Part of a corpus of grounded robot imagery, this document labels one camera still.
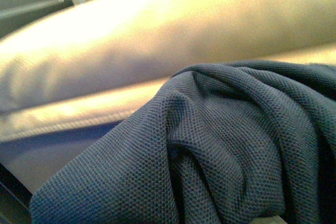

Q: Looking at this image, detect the navy blue knit garment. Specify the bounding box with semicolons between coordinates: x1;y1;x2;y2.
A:
30;61;335;223

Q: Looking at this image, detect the beige cloth pile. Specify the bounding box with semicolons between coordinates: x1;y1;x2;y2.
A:
1;0;335;193

